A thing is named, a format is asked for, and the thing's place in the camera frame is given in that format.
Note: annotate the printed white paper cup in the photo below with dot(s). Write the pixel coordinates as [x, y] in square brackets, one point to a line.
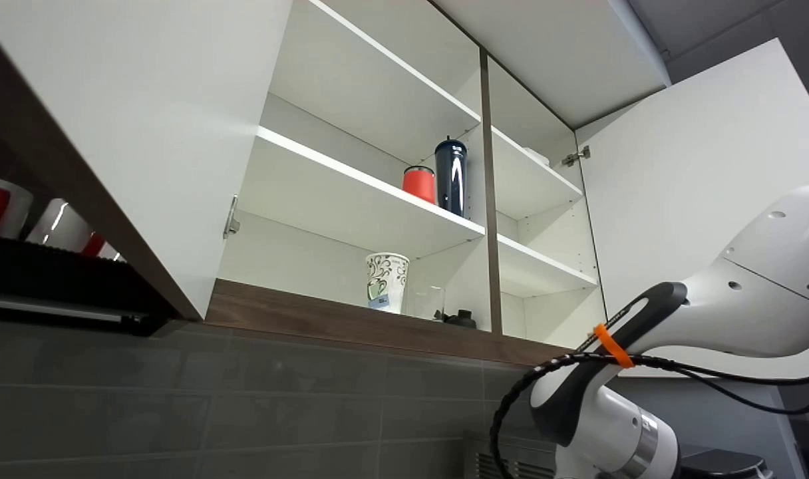
[386, 284]

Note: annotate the red cup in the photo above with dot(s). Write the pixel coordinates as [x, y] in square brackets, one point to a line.
[419, 183]

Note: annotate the black shelf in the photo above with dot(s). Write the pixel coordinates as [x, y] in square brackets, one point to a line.
[60, 284]

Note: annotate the dark blue tumbler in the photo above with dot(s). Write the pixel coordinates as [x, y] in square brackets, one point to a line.
[450, 178]

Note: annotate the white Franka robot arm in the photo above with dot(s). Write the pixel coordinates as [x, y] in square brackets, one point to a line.
[758, 295]

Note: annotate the white cabinet door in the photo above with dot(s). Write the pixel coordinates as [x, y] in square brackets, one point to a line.
[140, 116]
[687, 178]

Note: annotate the metal cabinet door hinge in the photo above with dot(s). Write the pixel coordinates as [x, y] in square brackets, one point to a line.
[575, 156]
[231, 220]

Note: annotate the white wall cabinet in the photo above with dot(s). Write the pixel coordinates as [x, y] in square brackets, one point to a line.
[334, 203]

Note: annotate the small black object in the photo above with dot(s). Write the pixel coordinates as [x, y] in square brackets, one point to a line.
[455, 319]

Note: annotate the white and red mug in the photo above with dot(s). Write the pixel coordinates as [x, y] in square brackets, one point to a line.
[7, 209]
[68, 231]

